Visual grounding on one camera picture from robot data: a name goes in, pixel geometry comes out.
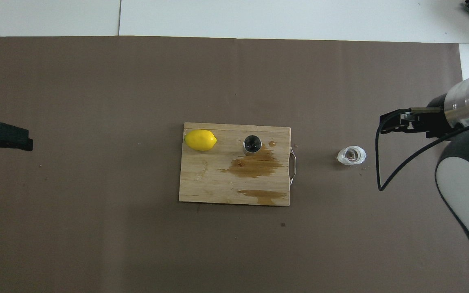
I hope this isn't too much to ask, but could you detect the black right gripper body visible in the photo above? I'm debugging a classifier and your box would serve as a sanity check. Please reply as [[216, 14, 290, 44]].
[[408, 94, 454, 140]]

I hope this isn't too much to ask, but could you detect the clear glass cup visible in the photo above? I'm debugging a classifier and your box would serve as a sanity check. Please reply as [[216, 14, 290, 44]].
[[337, 145, 367, 166]]

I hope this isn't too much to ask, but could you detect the steel double jigger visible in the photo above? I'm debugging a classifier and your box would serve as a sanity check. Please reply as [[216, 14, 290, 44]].
[[243, 135, 262, 155]]

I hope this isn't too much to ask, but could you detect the brown paper table mat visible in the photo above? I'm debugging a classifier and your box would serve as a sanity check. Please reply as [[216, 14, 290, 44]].
[[0, 36, 469, 293]]

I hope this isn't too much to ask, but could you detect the yellow lemon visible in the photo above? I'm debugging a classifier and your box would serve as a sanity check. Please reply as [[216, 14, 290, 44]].
[[184, 129, 217, 151]]

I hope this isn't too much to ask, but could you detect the wooden cutting board, metal handle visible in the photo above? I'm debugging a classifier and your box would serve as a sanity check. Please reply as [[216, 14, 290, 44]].
[[179, 122, 298, 206]]

